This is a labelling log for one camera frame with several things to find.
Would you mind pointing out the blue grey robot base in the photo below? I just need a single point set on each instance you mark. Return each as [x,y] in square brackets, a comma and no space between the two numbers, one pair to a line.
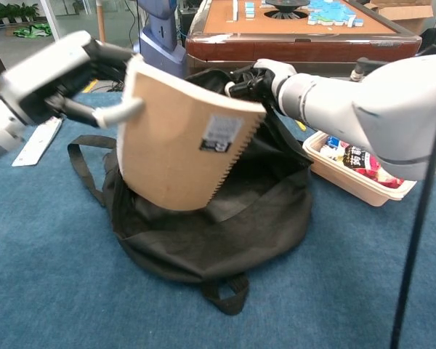
[160,43]

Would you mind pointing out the black fabric backpack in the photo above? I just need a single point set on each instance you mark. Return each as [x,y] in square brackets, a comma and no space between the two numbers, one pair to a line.
[218,232]

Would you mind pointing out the beige plastic tray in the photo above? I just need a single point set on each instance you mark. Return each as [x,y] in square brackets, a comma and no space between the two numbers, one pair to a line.
[349,181]

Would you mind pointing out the wooden pole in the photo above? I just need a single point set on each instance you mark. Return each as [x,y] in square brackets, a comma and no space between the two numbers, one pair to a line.
[101,22]

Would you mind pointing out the row of green plants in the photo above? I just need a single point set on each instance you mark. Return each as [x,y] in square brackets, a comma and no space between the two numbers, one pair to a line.
[11,11]

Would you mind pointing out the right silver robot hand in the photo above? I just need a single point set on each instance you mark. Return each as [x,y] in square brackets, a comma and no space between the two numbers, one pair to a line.
[269,78]

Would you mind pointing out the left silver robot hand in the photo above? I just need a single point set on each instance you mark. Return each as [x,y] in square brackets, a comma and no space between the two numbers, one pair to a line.
[47,76]

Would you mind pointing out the brown spiral notebook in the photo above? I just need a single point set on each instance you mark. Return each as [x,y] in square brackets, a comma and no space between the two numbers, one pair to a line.
[174,145]

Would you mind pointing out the red snack pouch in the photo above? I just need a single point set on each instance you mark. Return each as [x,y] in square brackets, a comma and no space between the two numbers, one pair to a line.
[359,160]

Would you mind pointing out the cardboard box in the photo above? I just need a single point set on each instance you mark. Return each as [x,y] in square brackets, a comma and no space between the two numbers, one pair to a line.
[407,14]

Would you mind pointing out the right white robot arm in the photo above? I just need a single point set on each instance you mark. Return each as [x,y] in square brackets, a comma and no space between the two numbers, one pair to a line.
[367,109]

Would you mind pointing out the white toothpaste tube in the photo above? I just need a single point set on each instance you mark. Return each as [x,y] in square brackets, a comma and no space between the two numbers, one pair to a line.
[36,143]

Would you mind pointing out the brown mahjong table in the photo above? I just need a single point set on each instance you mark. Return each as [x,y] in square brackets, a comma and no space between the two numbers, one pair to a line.
[298,47]

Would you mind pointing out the heap of blue mahjong tiles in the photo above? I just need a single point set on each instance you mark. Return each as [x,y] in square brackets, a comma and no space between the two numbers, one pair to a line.
[330,12]

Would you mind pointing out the small blue white carton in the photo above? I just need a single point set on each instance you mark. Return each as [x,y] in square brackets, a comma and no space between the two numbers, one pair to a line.
[333,141]

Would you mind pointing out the blue felt table cover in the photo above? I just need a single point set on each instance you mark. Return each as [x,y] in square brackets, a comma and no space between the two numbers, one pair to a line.
[58,254]

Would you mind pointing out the green cloth on floor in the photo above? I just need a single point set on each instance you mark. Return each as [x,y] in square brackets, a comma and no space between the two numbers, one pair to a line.
[32,31]

